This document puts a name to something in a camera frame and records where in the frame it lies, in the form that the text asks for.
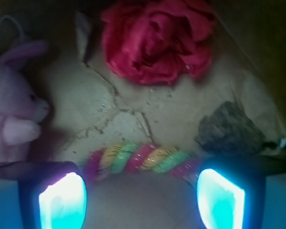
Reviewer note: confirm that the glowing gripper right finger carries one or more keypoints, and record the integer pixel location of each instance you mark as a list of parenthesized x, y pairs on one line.
[(242, 192)]

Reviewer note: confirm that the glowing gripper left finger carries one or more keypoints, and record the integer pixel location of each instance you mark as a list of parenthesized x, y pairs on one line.
[(42, 195)]

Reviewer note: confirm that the brown rough rock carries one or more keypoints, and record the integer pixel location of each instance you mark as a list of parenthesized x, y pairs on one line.
[(229, 132)]

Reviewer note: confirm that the twisted multicolour candy cane toy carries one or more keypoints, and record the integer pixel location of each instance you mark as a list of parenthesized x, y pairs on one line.
[(134, 158)]

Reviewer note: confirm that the pink plush bunny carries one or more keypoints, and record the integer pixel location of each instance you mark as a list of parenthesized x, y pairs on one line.
[(21, 110)]

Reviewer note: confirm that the brown paper bag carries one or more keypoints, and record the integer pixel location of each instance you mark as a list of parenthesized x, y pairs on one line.
[(92, 108)]

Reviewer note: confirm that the red crumpled paper ball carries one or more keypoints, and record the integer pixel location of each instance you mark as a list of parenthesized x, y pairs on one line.
[(155, 41)]

